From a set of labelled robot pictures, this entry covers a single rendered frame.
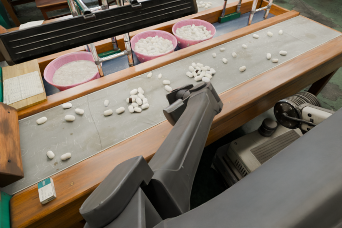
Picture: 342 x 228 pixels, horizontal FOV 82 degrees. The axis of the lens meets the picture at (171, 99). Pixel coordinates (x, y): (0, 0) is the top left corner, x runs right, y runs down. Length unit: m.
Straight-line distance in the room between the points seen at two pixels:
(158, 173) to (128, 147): 0.49
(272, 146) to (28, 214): 1.01
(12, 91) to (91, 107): 0.34
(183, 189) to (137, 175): 0.06
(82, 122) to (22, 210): 0.32
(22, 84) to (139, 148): 0.62
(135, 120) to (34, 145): 0.36
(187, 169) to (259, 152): 0.86
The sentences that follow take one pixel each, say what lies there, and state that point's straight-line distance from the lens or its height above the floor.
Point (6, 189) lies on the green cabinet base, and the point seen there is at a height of 0.74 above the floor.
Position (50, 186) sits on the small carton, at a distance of 0.70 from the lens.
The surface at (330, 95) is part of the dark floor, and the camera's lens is 2.43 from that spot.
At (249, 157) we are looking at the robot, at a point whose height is 0.47.
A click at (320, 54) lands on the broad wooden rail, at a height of 0.76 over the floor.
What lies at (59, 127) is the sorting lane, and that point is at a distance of 0.87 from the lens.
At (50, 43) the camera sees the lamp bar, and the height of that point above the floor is 1.07.
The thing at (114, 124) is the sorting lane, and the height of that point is 0.74.
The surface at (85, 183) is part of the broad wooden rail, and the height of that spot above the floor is 0.76.
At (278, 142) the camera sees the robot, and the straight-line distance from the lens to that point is 1.17.
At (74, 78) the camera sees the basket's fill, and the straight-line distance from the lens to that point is 1.06.
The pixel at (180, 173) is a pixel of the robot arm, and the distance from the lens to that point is 0.24.
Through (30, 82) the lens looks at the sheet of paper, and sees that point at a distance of 1.07.
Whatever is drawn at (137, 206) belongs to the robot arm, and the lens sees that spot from 0.17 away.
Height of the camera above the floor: 1.37
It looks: 48 degrees down
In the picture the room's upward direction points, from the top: straight up
